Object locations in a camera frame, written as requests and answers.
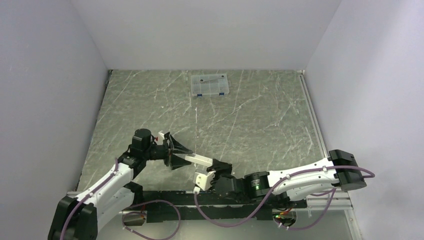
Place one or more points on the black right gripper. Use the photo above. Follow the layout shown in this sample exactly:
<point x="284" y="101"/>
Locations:
<point x="219" y="167"/>

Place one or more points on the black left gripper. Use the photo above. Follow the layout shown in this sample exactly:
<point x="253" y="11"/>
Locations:
<point x="174" y="147"/>

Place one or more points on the white remote control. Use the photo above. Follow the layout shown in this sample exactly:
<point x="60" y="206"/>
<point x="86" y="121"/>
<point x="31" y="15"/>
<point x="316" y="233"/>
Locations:
<point x="199" y="159"/>

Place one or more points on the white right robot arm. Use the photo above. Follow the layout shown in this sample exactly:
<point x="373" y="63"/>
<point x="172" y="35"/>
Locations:
<point x="338" y="170"/>

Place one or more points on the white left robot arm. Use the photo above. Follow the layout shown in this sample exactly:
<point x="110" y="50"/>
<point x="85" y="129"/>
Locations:
<point x="83" y="216"/>

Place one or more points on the clear plastic organizer box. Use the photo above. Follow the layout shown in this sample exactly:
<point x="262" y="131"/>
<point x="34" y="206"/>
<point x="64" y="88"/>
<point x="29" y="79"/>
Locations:
<point x="209" y="85"/>

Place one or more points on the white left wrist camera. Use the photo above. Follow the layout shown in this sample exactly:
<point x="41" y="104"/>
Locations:
<point x="160" y="136"/>

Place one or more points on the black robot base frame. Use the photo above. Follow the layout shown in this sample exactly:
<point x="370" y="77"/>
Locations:
<point x="210" y="203"/>

